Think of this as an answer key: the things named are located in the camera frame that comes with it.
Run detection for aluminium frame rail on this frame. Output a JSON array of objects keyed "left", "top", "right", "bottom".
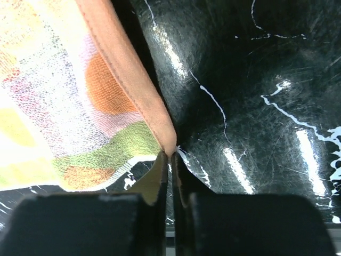
[{"left": 166, "top": 219, "right": 340, "bottom": 256}]

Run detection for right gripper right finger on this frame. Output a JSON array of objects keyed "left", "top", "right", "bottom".
[{"left": 171, "top": 153, "right": 333, "bottom": 255}]

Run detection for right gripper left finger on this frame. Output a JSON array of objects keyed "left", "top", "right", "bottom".
[{"left": 5, "top": 152, "right": 168, "bottom": 255}]

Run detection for orange dotted checkered towel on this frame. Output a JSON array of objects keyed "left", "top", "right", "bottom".
[{"left": 1, "top": 1, "right": 176, "bottom": 191}]

